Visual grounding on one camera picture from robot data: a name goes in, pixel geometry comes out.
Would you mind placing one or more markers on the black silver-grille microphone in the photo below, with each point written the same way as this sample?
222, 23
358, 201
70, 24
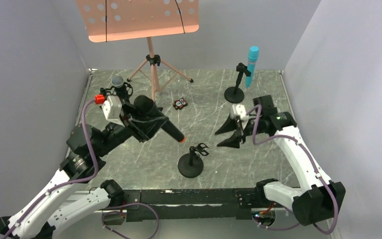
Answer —
122, 89

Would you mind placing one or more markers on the black round-base mic stand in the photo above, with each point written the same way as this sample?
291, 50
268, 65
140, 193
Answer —
191, 165
234, 94

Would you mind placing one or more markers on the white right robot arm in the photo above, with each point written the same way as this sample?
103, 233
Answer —
318, 197

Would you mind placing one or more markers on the black orange-tipped microphone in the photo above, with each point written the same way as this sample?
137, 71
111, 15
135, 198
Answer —
148, 109

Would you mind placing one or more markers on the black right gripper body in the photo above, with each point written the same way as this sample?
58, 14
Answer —
243, 126

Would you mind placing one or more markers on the blue microphone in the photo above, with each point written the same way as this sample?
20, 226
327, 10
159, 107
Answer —
253, 55

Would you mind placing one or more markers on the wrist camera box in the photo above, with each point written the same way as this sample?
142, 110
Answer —
238, 112
111, 107

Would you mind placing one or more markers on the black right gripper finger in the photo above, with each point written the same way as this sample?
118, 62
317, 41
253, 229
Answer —
231, 124
233, 141

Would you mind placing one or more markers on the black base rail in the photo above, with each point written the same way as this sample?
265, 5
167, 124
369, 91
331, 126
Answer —
238, 203

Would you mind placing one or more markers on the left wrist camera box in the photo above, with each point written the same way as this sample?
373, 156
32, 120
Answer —
111, 107

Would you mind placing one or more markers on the black shock mount tripod stand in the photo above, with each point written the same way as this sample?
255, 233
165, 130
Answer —
108, 91

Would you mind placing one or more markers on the pink music stand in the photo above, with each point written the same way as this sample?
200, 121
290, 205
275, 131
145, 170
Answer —
115, 20

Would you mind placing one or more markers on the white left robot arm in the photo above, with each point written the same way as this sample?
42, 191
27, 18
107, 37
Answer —
47, 214

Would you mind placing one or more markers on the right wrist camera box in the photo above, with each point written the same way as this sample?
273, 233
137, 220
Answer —
238, 112

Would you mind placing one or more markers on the red owl number tile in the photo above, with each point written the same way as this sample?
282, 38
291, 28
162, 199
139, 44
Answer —
180, 104

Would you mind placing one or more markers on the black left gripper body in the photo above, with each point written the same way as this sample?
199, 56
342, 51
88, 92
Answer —
138, 122

